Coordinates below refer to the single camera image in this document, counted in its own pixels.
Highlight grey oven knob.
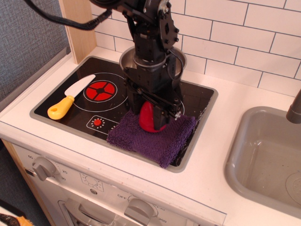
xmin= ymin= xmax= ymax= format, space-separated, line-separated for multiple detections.
xmin=124 ymin=199 xmax=154 ymax=226
xmin=32 ymin=157 xmax=56 ymax=181

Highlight orange object at corner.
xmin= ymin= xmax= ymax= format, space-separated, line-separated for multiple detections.
xmin=16 ymin=216 xmax=33 ymax=226

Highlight white toy oven front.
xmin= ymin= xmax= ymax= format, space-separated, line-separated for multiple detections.
xmin=12 ymin=145 xmax=226 ymax=226

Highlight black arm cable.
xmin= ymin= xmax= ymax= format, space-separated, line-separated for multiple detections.
xmin=23 ymin=0 xmax=113 ymax=31

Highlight stainless steel pot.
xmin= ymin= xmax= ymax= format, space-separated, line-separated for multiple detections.
xmin=119 ymin=47 xmax=187 ymax=76

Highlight grey toy sink basin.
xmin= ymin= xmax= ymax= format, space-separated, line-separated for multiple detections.
xmin=225 ymin=106 xmax=301 ymax=218

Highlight black toy stovetop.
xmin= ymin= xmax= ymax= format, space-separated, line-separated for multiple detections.
xmin=30 ymin=56 xmax=218 ymax=172

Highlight grey left oven knob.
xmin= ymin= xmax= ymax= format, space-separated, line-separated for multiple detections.
xmin=32 ymin=157 xmax=56 ymax=181

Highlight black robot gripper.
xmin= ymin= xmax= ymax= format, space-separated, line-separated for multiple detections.
xmin=123 ymin=57 xmax=182 ymax=131

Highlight yellow handled toy knife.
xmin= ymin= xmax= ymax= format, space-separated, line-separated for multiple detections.
xmin=47 ymin=74 xmax=96 ymax=120

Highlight grey right oven knob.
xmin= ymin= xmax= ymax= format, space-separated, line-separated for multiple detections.
xmin=124 ymin=199 xmax=154 ymax=226

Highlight wooden side post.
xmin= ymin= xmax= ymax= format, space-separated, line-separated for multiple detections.
xmin=58 ymin=0 xmax=97 ymax=65

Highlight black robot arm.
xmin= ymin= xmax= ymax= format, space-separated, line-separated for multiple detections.
xmin=92 ymin=0 xmax=185 ymax=132

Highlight red toy pepper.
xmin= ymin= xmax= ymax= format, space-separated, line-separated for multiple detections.
xmin=139 ymin=101 xmax=166 ymax=133

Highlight purple folded towel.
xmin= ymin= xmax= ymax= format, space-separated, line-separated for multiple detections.
xmin=107 ymin=111 xmax=197 ymax=168

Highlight grey faucet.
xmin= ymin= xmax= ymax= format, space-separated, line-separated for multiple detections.
xmin=286 ymin=90 xmax=301 ymax=124

